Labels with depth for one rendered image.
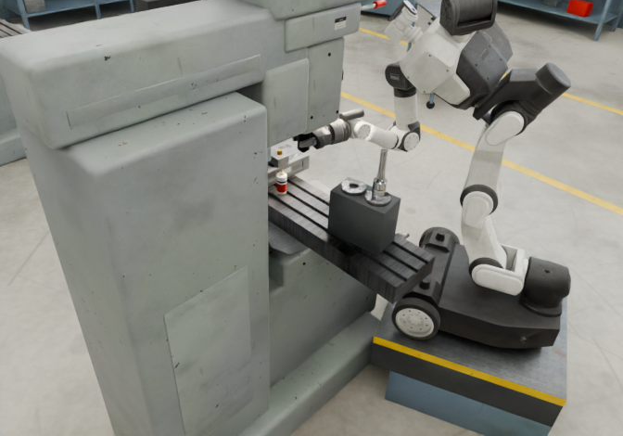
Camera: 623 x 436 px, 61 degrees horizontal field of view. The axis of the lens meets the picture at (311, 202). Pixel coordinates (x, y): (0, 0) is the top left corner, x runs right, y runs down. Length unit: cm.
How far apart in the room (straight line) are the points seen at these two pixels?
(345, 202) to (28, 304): 203
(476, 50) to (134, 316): 135
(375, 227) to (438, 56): 60
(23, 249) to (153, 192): 244
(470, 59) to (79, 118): 122
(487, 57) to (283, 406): 157
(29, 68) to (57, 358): 196
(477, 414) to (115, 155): 190
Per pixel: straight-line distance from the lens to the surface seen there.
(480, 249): 228
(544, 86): 193
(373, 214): 178
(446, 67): 184
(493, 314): 233
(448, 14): 178
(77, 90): 126
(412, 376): 247
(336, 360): 250
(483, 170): 208
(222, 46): 143
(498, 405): 248
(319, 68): 173
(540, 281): 233
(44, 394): 285
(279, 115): 163
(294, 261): 195
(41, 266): 351
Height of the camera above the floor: 216
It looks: 35 degrees down
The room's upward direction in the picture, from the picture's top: 3 degrees clockwise
